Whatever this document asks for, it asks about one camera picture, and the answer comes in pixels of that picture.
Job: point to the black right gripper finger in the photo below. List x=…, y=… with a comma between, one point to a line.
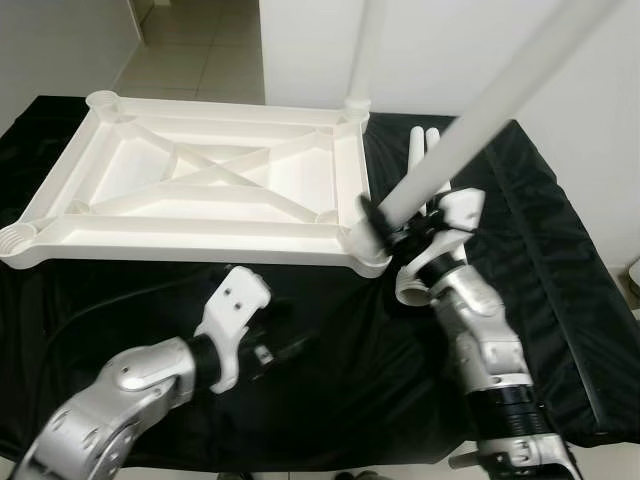
x=378, y=225

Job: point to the white tapered plastic table leg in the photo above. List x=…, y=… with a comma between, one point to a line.
x=365, y=50
x=480, y=120
x=415, y=150
x=433, y=150

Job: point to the white plastic children table top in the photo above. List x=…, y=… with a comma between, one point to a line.
x=130, y=170

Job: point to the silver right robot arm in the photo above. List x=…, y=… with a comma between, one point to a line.
x=490, y=350

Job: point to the black table cloth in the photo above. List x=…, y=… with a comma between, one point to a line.
x=560, y=300

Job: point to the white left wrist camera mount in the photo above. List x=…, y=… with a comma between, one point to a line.
x=230, y=310

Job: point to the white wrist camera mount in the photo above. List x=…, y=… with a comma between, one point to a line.
x=462, y=215
x=230, y=310

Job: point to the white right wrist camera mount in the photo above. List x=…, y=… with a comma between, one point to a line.
x=462, y=215

